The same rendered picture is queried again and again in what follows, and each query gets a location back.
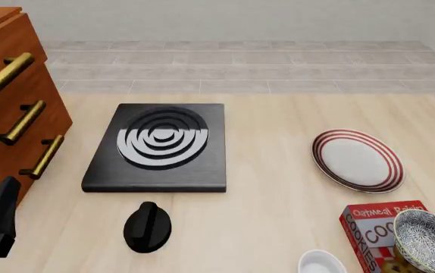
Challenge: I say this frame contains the flat black stove plate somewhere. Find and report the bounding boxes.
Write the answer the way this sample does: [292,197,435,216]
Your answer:
[81,102,228,195]

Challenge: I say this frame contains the small white bowl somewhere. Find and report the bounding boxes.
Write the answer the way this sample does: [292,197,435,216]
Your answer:
[297,248,349,273]

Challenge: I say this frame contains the white plate with red rings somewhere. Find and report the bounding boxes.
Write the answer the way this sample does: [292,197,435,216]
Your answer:
[310,128,407,196]

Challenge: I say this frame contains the red cookies box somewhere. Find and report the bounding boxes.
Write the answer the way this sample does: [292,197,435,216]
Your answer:
[339,199,431,273]

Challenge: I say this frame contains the black patterned bowl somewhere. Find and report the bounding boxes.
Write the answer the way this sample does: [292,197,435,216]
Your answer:
[393,209,435,273]

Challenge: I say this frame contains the low wooden drawer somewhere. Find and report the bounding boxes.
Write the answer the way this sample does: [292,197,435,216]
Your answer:
[0,92,74,212]

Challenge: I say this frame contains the middle wooden drawer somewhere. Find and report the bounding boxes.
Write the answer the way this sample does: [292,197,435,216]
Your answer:
[0,60,62,171]

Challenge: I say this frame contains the round black stove knob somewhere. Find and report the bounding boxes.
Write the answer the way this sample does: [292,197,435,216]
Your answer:
[123,200,174,254]

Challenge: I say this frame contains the tall wooden drawer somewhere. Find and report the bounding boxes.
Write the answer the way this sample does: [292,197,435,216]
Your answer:
[0,13,49,115]

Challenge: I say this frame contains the long brass drawer handle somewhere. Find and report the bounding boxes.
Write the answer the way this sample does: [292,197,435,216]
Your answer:
[0,52,36,98]

